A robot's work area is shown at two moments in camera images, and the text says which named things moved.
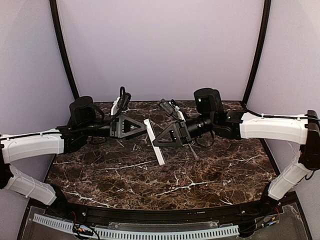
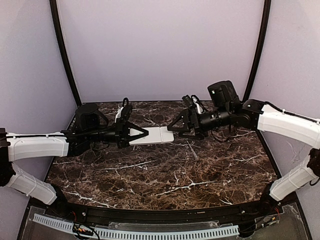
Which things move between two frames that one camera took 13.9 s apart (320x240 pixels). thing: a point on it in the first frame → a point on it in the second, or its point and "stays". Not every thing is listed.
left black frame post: [60, 42] stays
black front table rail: [100, 214] stays
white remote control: [152, 136] → [156, 135]
